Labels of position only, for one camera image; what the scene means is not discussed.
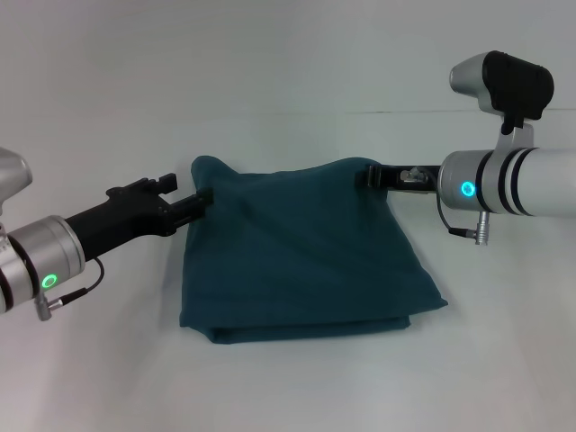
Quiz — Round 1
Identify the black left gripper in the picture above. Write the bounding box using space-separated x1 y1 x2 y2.
66 172 214 261

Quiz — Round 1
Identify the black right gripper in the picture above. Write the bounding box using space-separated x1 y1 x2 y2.
354 164 443 196

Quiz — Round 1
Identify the blue teal shirt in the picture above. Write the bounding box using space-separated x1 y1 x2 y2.
178 155 450 346

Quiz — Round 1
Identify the dark right arm cable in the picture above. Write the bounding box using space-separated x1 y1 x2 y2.
432 175 473 238

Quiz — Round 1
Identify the straight silver right cable plug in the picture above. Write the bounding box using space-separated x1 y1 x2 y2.
469 210 494 247

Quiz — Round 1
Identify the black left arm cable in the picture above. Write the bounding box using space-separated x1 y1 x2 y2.
58 256 106 303

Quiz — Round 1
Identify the silver camera mount bracket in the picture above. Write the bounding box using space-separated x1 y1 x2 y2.
491 122 537 158

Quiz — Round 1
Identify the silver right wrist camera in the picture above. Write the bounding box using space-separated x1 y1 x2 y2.
449 50 555 135

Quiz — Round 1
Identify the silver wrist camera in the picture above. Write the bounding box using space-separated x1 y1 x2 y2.
449 50 555 135
0 147 34 218

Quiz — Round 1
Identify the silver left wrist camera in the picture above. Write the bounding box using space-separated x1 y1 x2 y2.
0 147 34 218

